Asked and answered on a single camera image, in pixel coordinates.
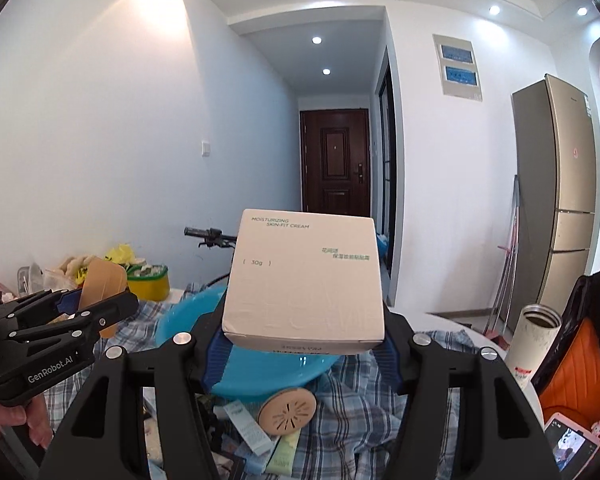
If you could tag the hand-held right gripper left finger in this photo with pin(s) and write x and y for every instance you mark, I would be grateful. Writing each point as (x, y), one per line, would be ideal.
(217, 360)

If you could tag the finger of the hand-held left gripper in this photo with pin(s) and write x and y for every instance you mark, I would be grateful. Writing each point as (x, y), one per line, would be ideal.
(67, 301)
(110, 307)

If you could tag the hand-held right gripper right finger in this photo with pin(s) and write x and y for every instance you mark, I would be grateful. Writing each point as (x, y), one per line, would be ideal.
(387, 362)

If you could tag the blue plastic basin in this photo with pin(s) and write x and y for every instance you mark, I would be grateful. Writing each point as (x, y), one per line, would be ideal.
(260, 370)

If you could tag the white cardboard box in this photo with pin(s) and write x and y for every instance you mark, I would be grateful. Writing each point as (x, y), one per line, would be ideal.
(300, 285)

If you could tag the white desktop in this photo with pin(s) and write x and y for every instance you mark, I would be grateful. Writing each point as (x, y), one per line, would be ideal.
(450, 322)

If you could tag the person's left hand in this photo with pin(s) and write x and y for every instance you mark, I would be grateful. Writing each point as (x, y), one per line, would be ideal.
(35, 417)

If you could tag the yellow plastic container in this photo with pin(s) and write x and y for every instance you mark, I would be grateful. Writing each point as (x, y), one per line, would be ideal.
(147, 290)

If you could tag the blue plaid cloth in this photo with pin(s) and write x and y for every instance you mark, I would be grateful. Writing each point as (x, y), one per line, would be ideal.
(360, 410)

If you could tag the yellow plastic bag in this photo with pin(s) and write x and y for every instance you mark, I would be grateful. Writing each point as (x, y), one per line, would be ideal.
(120, 252)

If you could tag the white cosmetic tube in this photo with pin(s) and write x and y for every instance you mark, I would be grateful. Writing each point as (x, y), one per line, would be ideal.
(247, 427)

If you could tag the beige round perforated lid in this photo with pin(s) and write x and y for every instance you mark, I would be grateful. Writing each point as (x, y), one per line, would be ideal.
(287, 410)

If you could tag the green cosmetic tube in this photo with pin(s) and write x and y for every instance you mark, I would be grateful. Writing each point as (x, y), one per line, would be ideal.
(287, 452)

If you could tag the black bicycle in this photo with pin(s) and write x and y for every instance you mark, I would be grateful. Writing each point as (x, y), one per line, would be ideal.
(207, 234)

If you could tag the white thermos cup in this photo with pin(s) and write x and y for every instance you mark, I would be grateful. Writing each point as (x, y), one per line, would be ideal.
(530, 345)

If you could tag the grey mop poles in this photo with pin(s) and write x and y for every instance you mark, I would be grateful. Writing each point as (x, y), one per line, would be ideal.
(505, 270)

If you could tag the smartphone in pink case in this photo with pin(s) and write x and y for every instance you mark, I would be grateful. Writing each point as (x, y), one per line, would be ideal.
(570, 445)

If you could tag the black framed glass door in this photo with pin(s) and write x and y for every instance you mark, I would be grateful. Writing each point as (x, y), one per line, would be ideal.
(387, 160)

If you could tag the dark brown door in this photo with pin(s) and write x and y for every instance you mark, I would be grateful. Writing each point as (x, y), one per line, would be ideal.
(335, 160)

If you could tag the orange black chair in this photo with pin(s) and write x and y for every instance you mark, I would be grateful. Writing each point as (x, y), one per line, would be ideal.
(595, 295)

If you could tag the gold refrigerator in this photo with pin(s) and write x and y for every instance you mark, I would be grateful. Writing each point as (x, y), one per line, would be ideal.
(555, 185)

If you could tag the white light switch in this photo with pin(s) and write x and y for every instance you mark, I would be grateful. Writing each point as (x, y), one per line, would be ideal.
(206, 148)

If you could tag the wall electrical panel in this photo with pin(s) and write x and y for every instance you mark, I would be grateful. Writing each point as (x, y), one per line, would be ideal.
(457, 67)

